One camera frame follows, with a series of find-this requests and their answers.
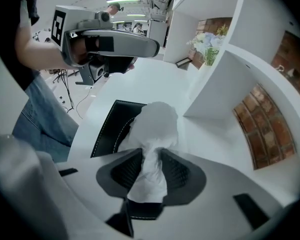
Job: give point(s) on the pale blue flower bouquet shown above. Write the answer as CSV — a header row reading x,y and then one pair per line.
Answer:
x,y
207,42

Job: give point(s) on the ceiling light strip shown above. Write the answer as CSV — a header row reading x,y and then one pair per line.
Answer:
x,y
135,14
122,0

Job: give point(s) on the person's left hand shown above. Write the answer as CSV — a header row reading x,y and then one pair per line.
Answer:
x,y
80,50

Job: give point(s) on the white cloth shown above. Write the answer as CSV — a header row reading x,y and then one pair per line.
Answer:
x,y
157,129

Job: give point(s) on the person's left forearm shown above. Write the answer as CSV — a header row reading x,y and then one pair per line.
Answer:
x,y
42,49

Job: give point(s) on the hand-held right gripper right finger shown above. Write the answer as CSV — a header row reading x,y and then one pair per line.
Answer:
x,y
182,174

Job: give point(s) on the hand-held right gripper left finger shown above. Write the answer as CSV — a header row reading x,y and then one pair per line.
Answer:
x,y
122,171

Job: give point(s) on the white shelf hutch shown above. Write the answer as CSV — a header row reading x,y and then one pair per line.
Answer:
x,y
215,89

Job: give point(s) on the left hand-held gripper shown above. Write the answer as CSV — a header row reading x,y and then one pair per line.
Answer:
x,y
72,16

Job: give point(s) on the person's blue jeans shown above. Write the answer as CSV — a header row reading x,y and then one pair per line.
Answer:
x,y
45,119

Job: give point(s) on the black leather tissue box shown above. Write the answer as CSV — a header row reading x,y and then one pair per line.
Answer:
x,y
110,134

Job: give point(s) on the black picture frame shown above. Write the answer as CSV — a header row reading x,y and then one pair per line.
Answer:
x,y
183,62

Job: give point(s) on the person's black shirt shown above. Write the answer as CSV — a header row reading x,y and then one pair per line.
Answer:
x,y
5,34

